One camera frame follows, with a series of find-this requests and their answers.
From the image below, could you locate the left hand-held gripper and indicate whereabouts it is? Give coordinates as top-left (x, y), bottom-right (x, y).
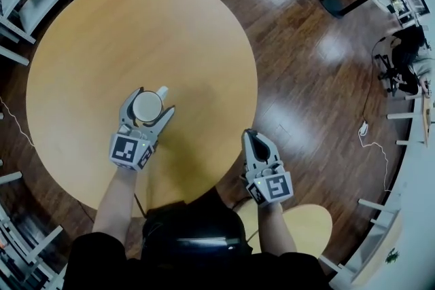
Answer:
top-left (108, 87), bottom-right (177, 172)

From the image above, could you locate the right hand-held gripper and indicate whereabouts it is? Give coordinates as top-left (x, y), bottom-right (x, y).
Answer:
top-left (240, 128), bottom-right (294, 209)

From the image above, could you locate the white ceramic mug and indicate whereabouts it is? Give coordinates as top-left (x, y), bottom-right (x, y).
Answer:
top-left (131, 85), bottom-right (170, 123)

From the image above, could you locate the person's right forearm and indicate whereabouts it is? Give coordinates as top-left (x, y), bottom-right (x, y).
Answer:
top-left (256, 202), bottom-right (298, 257)

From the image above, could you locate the person's left forearm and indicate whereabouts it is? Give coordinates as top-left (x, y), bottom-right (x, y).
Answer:
top-left (91, 164), bottom-right (140, 249)

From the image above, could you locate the large round wooden table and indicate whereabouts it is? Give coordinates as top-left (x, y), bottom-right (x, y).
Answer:
top-left (25, 0), bottom-right (258, 218)

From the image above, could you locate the small round wooden table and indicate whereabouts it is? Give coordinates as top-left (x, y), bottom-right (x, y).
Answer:
top-left (237, 204), bottom-right (333, 259)

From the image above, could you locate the black chest pack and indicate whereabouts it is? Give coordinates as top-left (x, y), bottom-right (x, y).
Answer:
top-left (141, 200), bottom-right (254, 259)

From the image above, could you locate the person's black shirt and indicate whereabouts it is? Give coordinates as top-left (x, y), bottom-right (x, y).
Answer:
top-left (63, 230), bottom-right (336, 290)

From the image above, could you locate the light wooden desk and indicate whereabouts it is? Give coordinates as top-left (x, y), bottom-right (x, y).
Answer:
top-left (387, 91), bottom-right (435, 147)

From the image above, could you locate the black office chair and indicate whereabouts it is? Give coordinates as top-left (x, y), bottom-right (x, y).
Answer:
top-left (373, 25), bottom-right (429, 96)

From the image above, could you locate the white power cable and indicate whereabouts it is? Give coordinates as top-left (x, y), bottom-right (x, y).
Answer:
top-left (358, 135), bottom-right (394, 194)

